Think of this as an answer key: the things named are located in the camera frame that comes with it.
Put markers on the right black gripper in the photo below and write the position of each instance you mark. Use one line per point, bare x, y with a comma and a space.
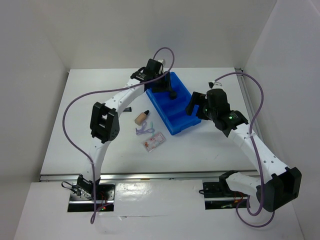
199, 99

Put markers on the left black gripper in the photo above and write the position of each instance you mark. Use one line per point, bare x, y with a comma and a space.
166, 86

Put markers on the beige foundation bottle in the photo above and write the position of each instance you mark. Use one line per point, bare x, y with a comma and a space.
141, 117

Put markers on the black mascara tube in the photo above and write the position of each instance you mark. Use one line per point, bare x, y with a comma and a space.
128, 109

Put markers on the clear packet of samples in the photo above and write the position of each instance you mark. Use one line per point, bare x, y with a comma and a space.
153, 142

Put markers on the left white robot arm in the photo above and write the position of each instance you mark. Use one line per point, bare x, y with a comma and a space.
104, 122

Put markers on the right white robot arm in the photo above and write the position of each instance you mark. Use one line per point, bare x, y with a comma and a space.
278, 183

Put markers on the blue compartment tray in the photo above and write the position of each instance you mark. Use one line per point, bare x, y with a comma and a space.
173, 111

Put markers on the right aluminium rail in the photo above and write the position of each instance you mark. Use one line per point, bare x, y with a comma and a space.
245, 93

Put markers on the aluminium rail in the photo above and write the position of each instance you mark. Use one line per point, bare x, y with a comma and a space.
245, 93
137, 176

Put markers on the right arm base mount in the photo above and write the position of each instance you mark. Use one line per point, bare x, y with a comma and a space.
217, 199

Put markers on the front aluminium rail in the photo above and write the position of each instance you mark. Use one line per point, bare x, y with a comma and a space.
137, 176

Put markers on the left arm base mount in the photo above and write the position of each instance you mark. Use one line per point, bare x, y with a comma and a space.
80, 201

